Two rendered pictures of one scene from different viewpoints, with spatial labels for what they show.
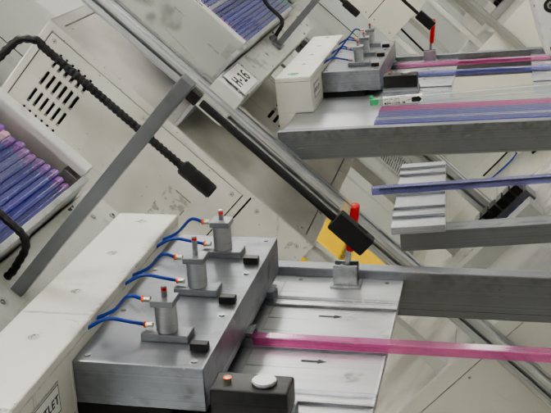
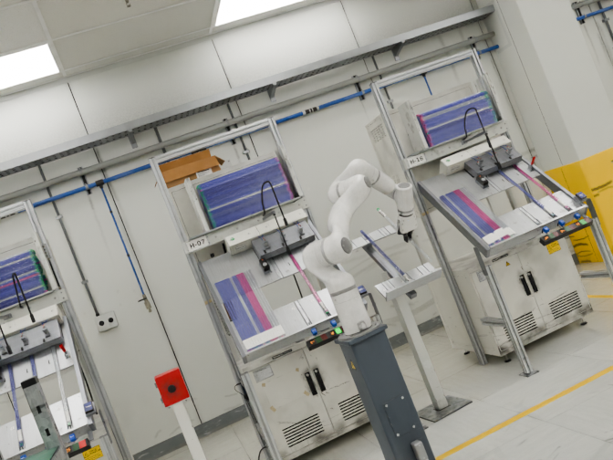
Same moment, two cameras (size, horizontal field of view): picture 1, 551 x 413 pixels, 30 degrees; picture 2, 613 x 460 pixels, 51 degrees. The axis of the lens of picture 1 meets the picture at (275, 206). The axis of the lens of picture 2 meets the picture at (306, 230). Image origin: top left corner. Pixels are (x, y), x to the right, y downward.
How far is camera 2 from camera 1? 2.98 m
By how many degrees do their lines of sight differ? 53
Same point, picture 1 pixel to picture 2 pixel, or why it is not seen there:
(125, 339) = (261, 242)
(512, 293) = not seen: hidden behind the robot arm
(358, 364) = (292, 269)
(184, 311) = (275, 242)
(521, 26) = not seen: outside the picture
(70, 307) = (260, 230)
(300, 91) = (444, 168)
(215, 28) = (420, 139)
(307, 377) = (283, 266)
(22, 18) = (514, 16)
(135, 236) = (292, 217)
